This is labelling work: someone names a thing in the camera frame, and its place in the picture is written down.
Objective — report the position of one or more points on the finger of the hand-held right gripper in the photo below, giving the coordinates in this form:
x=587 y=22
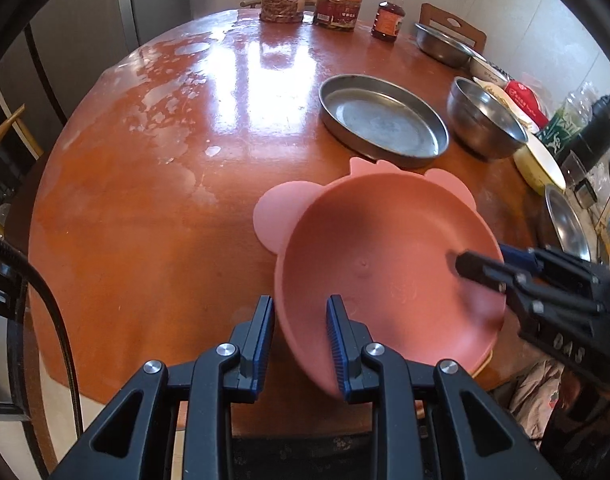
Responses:
x=485 y=270
x=520 y=259

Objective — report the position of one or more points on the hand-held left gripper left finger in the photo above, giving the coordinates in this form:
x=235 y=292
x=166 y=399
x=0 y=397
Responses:
x=262 y=345

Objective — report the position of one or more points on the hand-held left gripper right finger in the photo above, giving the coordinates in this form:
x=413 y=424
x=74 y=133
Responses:
x=337 y=347

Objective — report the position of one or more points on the shallow steel plate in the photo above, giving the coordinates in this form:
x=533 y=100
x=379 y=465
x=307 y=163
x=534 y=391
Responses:
x=565 y=225

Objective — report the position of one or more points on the cream bowl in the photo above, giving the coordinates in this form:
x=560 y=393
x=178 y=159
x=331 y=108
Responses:
x=535 y=165

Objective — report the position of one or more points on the pink eared plastic plate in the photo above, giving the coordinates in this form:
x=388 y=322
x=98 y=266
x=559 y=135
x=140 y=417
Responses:
x=385 y=255

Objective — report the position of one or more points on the round steel pan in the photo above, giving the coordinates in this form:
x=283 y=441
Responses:
x=380 y=120

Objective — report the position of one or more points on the person's beige clothing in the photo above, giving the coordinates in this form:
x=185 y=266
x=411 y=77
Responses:
x=535 y=390

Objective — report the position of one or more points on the clear plastic cup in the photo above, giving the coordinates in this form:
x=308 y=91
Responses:
x=572 y=167

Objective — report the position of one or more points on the green drink bottle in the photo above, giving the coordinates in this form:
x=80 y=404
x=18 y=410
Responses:
x=560 y=130

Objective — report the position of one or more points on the black thermos flask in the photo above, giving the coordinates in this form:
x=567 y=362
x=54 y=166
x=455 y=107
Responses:
x=600 y=130

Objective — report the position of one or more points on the red tissue pack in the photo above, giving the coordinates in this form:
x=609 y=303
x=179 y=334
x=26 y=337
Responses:
x=527 y=102

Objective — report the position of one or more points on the white printed bowl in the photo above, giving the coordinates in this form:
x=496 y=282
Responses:
x=487 y=67

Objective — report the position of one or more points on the wide steel bowl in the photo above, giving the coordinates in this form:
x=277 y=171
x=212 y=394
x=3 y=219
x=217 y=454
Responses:
x=442 y=42

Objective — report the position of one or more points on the brown wooden chair back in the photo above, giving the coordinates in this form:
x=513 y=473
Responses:
x=452 y=20

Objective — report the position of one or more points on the amber syrup bottle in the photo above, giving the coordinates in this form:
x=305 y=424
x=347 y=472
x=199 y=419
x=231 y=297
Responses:
x=387 y=17

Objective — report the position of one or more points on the red tin can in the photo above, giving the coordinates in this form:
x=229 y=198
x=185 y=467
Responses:
x=336 y=10

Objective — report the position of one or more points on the yellow wooden chair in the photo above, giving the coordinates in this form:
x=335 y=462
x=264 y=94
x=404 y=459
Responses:
x=15 y=120

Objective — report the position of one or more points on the black metal frame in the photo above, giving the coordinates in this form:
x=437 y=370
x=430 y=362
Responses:
x=16 y=345

